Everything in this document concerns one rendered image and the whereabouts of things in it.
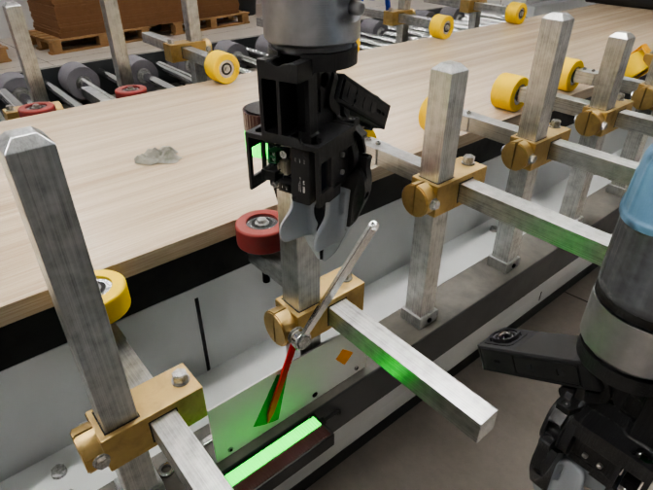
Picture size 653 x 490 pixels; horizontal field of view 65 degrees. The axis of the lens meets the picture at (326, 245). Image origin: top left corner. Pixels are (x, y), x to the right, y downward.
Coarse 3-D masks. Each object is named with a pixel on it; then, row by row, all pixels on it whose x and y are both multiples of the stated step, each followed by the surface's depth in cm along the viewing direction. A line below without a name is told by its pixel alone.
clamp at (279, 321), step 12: (324, 276) 71; (324, 288) 69; (348, 288) 69; (360, 288) 70; (276, 300) 67; (336, 300) 68; (360, 300) 71; (276, 312) 65; (288, 312) 65; (300, 312) 65; (312, 312) 65; (324, 312) 67; (264, 324) 67; (276, 324) 65; (288, 324) 64; (300, 324) 65; (324, 324) 68; (276, 336) 66; (312, 336) 67
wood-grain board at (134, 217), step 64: (384, 64) 158; (512, 64) 158; (0, 128) 111; (64, 128) 111; (128, 128) 111; (192, 128) 111; (0, 192) 86; (128, 192) 86; (192, 192) 86; (256, 192) 86; (0, 256) 70; (128, 256) 70; (0, 320) 62
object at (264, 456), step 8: (304, 424) 71; (312, 424) 71; (320, 424) 71; (296, 432) 70; (304, 432) 70; (280, 440) 68; (288, 440) 68; (296, 440) 68; (272, 448) 67; (280, 448) 67; (256, 456) 66; (264, 456) 66; (272, 456) 66; (248, 464) 66; (256, 464) 66; (232, 472) 65; (240, 472) 65; (248, 472) 65; (232, 480) 64; (240, 480) 64
